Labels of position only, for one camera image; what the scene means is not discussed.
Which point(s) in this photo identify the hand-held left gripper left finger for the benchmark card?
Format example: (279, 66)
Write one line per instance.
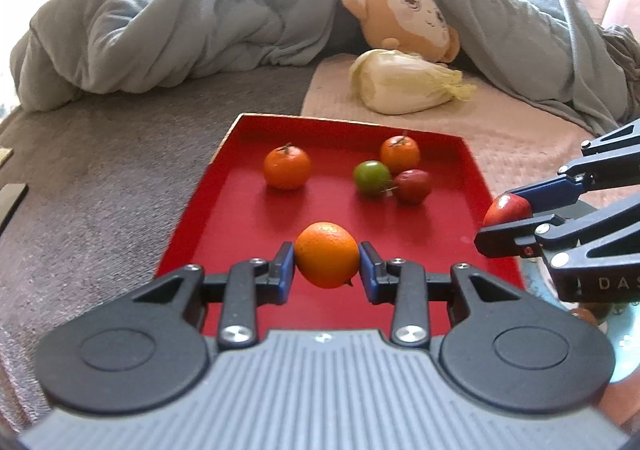
(286, 270)

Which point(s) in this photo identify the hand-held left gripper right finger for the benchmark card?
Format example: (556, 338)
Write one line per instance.
(367, 270)

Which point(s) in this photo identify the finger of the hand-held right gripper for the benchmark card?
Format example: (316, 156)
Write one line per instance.
(510, 237)
(550, 190)

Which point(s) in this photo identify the smooth orange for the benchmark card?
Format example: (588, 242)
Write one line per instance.
(327, 252)

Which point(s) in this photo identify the red tray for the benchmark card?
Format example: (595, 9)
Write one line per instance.
(240, 230)

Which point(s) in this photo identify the tangerine with stem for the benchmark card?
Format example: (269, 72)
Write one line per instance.
(287, 167)
(400, 155)

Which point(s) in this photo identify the pink textured bed mat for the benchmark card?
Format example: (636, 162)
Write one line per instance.
(500, 130)

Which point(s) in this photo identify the brown cloth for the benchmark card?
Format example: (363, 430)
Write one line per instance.
(625, 55)

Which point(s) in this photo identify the green plum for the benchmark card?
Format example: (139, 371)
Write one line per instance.
(370, 175)

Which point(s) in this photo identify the blue cartoon plate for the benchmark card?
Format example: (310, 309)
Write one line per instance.
(622, 345)

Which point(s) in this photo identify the wooden piece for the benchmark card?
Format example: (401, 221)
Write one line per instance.
(4, 155)

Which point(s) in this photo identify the red plum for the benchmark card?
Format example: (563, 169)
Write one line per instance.
(505, 211)
(412, 186)

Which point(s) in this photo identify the monkey plush toy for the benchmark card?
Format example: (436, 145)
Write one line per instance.
(400, 20)

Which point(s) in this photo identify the grey-blue blanket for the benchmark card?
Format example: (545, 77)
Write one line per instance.
(175, 20)

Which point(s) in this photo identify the napa cabbage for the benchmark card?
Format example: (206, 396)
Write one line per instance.
(400, 85)

